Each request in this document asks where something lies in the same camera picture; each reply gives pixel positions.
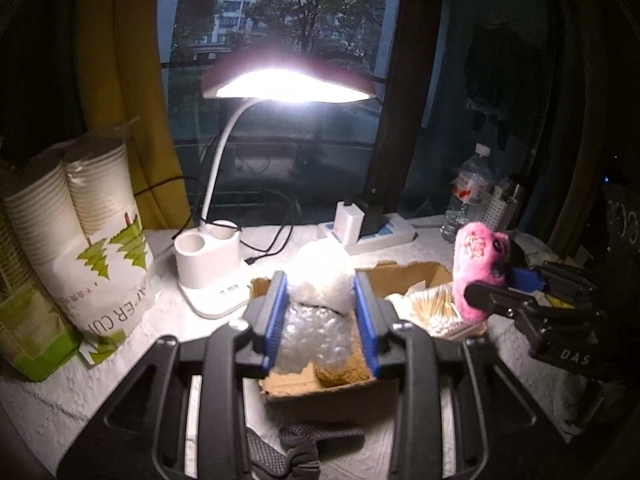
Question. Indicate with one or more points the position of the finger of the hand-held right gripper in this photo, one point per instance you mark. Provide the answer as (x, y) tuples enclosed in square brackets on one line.
[(500, 300), (530, 279)]

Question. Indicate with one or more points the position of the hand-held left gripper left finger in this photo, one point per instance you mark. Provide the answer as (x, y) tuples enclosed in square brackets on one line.
[(276, 320)]

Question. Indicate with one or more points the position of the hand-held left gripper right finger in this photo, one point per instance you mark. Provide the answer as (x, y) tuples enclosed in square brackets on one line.
[(366, 325)]

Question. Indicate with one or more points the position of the white textured towel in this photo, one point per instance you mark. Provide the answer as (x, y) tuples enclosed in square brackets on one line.
[(400, 302)]

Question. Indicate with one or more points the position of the clear bubble wrap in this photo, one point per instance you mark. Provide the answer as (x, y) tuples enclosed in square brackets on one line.
[(315, 335)]

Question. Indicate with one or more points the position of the pink plush toy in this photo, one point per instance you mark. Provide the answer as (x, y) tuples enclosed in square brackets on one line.
[(475, 260)]

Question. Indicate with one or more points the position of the brown fuzzy cloth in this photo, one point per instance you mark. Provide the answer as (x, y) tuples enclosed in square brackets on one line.
[(345, 367)]

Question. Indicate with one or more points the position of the pack of cotton swabs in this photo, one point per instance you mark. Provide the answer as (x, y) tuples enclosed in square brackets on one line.
[(440, 312)]

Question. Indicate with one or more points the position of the cardboard box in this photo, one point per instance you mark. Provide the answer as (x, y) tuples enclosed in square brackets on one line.
[(300, 385)]

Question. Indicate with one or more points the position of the white perforated basket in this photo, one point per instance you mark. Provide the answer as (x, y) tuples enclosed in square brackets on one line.
[(500, 210)]

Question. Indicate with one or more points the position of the metal thermos flask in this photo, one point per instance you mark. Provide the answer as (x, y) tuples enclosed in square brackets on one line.
[(519, 200)]

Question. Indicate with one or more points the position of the white power strip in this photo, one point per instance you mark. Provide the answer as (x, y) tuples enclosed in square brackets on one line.
[(395, 232)]

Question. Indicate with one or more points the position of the white charger plug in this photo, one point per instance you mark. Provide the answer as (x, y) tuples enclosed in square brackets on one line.
[(346, 222)]

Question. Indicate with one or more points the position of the clear water bottle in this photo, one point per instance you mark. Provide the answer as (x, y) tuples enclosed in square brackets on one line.
[(465, 195)]

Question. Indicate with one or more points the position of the black power adapter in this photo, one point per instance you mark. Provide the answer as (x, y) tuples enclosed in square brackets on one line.
[(369, 215)]

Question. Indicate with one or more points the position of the black mesh fabric item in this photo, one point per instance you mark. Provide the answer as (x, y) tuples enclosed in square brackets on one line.
[(310, 437)]

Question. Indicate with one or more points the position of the bag of paper cups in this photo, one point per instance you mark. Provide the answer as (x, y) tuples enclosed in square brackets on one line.
[(100, 240)]

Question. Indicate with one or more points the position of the hanging dark clothes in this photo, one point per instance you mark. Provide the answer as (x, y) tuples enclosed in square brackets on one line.
[(500, 80)]

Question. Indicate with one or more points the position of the white desk lamp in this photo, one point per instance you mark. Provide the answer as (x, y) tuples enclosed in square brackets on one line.
[(280, 82)]

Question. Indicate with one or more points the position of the white textured tablecloth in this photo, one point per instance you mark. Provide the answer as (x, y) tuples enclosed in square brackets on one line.
[(50, 410)]

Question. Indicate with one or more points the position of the green and white carton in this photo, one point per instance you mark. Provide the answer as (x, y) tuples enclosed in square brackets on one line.
[(30, 335)]

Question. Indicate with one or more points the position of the black balcony railing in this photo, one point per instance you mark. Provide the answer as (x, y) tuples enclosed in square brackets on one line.
[(185, 62)]

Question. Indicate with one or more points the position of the yellow curtain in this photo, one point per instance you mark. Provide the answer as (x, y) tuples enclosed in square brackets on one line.
[(125, 85)]

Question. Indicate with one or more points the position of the dark curtain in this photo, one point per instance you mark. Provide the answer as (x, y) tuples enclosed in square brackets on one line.
[(35, 60)]

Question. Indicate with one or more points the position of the dark window frame post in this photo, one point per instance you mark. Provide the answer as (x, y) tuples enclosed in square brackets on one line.
[(405, 85)]

